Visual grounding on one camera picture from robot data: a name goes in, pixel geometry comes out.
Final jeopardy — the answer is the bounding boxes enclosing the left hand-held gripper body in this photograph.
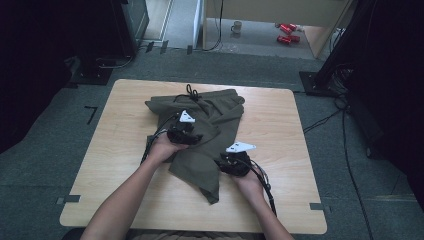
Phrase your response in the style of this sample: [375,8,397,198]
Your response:
[166,109,204,146]

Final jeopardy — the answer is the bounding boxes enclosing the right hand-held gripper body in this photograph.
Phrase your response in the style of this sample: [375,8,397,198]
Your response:
[214,141,258,178]

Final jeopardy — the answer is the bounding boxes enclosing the olive green shorts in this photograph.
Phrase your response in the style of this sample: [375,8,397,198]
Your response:
[144,83,246,205]

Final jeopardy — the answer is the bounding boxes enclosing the person's left hand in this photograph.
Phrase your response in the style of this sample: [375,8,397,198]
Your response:
[147,132,190,165]

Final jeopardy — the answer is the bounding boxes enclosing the person's right hand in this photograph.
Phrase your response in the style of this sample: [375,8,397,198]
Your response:
[231,165,265,200]

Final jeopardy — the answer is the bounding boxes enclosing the grey tape strip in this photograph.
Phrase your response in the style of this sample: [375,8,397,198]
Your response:
[55,194,82,205]
[309,202,332,212]

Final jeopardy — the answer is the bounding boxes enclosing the grey mug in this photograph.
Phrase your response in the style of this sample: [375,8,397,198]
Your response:
[230,20,244,35]

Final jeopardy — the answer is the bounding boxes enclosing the black cabinet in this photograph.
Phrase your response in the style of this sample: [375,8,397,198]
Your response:
[109,0,150,58]

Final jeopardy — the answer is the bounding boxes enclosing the black metal stand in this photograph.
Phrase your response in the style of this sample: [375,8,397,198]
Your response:
[298,0,378,98]

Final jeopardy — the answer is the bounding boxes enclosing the left hand-held gripper cable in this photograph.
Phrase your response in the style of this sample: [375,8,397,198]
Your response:
[140,113,180,165]

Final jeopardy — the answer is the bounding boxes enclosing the hand-held gripper cable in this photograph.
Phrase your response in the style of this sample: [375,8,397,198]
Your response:
[140,113,180,165]
[249,159,278,218]

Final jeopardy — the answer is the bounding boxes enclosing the right hand-held gripper cable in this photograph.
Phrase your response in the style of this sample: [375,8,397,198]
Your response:
[249,159,278,218]

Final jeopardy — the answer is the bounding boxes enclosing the hanging black cable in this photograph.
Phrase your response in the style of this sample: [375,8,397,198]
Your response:
[201,0,225,52]

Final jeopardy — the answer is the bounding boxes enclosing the light wooden desk frame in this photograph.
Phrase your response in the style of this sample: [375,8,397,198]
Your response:
[200,0,355,60]

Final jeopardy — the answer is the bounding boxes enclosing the long black floor cable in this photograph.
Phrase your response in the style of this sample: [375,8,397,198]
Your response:
[302,99,376,240]

